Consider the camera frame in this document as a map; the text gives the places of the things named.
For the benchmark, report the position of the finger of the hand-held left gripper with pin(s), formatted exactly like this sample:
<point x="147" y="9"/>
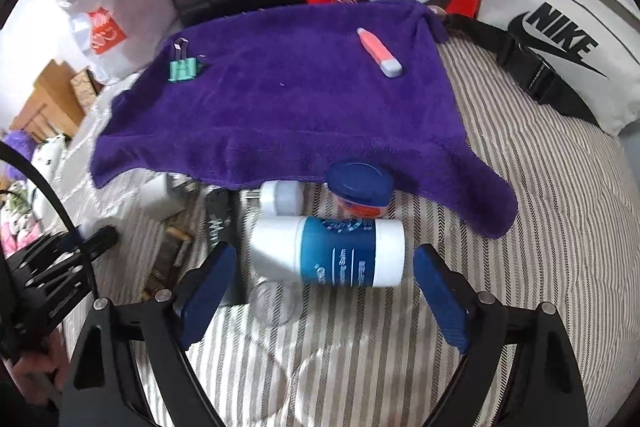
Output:
<point x="75" y="247"/>
<point x="60" y="292"/>

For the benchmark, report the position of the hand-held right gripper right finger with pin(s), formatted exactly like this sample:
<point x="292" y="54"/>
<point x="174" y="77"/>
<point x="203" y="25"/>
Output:
<point x="442" y="302"/>

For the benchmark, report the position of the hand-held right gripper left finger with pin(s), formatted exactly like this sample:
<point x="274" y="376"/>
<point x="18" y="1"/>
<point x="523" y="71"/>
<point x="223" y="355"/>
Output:
<point x="205" y="292"/>

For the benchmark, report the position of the clear plastic cap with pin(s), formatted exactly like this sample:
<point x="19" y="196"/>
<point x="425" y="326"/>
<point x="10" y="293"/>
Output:
<point x="275" y="307"/>

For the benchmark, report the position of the white USB charger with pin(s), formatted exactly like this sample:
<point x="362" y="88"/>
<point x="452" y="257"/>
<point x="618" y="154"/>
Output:
<point x="159" y="197"/>

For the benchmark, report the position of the white bottle with blue label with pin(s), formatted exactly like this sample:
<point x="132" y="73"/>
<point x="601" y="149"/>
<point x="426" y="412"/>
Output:
<point x="340" y="252"/>

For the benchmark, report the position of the white round USB light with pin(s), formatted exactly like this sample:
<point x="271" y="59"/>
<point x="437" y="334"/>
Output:
<point x="282" y="198"/>

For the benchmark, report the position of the small jar with blue lid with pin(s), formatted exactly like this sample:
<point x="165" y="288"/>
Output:
<point x="357" y="182"/>

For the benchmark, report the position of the person's left hand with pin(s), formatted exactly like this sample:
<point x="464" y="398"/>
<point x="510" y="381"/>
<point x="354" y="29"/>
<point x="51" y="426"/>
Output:
<point x="32" y="369"/>

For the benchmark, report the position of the dark brown object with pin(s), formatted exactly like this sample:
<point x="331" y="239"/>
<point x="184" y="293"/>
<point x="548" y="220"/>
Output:
<point x="175" y="252"/>

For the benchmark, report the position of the striped bed quilt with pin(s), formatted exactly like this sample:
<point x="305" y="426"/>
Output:
<point x="500" y="257"/>

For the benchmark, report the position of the wooden cabinet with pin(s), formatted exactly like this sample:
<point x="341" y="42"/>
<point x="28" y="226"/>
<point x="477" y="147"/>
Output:
<point x="45" y="107"/>

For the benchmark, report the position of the patterned brown box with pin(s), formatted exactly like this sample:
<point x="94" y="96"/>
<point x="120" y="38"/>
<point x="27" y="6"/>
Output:
<point x="82" y="84"/>

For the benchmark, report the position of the green binder clip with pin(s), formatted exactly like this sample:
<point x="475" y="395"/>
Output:
<point x="182" y="71"/>

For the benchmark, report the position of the purple towel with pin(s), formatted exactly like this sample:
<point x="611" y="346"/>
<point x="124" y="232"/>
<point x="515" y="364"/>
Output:
<point x="300" y="107"/>

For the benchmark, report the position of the pink and white tube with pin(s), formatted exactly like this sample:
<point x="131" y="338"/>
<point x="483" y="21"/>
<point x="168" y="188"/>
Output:
<point x="380" y="52"/>

